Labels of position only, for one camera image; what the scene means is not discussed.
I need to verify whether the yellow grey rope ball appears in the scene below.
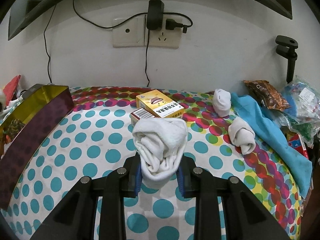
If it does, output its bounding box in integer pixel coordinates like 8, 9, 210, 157
5, 119, 25, 140

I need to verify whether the large white sock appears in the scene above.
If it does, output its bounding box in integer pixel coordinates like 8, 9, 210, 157
132, 118, 188, 189

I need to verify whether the blue cloth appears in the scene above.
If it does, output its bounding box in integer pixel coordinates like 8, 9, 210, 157
231, 93, 312, 198

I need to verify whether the white rolled sock near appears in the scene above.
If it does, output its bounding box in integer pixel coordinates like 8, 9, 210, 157
228, 117, 256, 155

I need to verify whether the polka dot bed sheet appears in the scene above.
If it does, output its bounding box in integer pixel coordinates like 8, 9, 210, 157
2, 87, 302, 239

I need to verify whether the clear plastic bag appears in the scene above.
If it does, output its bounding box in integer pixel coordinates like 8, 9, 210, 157
280, 76, 319, 147

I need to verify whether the gold cardboard box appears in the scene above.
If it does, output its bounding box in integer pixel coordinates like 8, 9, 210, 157
1, 85, 74, 210

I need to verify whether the white rolled sock far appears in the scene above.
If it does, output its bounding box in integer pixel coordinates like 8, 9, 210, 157
213, 89, 231, 118

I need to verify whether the red white small box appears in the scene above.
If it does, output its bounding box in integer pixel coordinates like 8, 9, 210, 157
130, 108, 156, 126

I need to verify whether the brown snack packet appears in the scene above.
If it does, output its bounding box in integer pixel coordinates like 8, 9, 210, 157
244, 80, 291, 111

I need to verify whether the black flat device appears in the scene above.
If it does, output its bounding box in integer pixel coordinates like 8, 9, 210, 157
22, 83, 43, 100

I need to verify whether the yellow medicine box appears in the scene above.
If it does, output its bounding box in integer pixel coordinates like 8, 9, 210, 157
136, 89, 184, 119

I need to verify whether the red paper bag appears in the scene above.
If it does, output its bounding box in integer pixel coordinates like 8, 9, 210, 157
3, 75, 21, 105

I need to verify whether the black power adapter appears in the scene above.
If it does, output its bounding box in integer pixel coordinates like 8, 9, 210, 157
146, 0, 164, 30

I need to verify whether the black clamp mount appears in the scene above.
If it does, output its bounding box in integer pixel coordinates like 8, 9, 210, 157
275, 35, 298, 83

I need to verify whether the grey hanging cable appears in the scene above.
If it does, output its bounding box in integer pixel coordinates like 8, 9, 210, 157
43, 3, 58, 84

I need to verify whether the white wall socket plate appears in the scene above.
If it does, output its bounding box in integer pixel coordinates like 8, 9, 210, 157
112, 15, 182, 49

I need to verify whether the black power cable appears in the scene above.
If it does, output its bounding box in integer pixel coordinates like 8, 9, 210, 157
72, 0, 194, 88

